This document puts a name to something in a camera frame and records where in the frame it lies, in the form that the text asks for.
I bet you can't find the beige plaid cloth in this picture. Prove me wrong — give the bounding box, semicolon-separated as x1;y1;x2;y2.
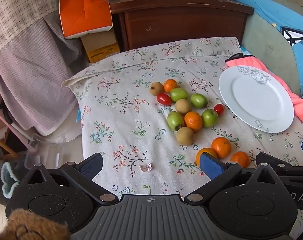
0;0;63;57

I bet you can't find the white plate with flower drawing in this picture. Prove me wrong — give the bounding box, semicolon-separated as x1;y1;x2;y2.
218;65;295;133

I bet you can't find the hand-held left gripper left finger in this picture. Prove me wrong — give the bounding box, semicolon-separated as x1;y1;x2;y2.
24;152;120;207

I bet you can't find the blue pillow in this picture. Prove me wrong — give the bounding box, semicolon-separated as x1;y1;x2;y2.
220;0;303;98

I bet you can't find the teal knitted item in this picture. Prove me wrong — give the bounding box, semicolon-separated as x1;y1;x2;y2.
1;162;20;199

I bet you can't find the pink towel with black trim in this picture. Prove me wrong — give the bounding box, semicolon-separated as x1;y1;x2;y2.
225;53;303;124

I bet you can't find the wooden rack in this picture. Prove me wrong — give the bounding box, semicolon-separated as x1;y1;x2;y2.
0;130;19;160

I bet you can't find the brown fuzzy fabric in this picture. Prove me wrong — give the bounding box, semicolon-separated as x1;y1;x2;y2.
0;208;71;240

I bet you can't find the small orange mandarin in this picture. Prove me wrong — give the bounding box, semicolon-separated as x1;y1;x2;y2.
230;151;250;168
195;148;217;168
163;79;178;93
211;137;232;158
184;112;203;131

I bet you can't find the lilac waffle cloth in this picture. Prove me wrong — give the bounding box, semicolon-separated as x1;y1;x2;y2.
0;17;88;137

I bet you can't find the floral cloth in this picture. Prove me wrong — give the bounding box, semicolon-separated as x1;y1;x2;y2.
61;37;303;240

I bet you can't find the clear plastic storage box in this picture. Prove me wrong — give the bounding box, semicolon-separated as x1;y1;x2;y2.
25;132;83;170

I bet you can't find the brown longan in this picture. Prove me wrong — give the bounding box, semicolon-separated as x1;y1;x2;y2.
175;99;191;114
176;127;194;146
149;82;164;96

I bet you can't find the brown cardboard box yellow label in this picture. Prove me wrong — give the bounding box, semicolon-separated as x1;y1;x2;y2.
81;26;121;63

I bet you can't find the pink folding frame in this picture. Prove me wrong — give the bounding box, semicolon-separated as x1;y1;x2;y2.
0;99;38;150

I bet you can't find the orange and white box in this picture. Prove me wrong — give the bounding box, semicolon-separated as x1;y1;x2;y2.
59;0;114;39

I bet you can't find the grey-green cushion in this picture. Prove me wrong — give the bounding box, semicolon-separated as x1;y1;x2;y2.
241;12;300;93

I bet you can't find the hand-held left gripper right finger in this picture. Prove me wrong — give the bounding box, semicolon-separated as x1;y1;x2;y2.
183;152;283;205

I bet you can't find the wooden headboard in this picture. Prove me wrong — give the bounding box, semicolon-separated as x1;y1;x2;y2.
109;0;255;52

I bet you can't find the green jujube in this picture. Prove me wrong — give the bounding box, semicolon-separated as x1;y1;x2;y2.
190;93;208;109
167;111;185;132
201;109;218;128
169;88;189;102

